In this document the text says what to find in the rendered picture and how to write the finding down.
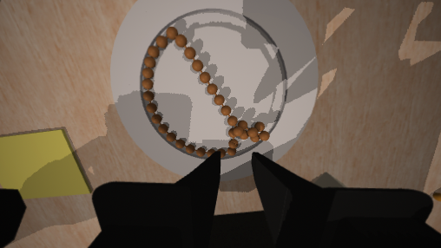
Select yellow flat bar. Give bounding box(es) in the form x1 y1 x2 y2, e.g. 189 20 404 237
0 129 92 199

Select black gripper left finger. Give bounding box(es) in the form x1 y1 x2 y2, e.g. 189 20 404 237
92 151 221 248

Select orange oval bead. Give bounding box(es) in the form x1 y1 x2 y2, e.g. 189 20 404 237
433 193 441 202

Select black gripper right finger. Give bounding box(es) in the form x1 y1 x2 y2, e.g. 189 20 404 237
252 152 433 248

